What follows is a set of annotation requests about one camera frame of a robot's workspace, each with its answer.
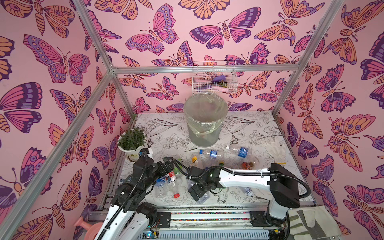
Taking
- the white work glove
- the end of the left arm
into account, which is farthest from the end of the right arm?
the white work glove

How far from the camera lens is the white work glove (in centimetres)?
96

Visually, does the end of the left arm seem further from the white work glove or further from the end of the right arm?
the white work glove
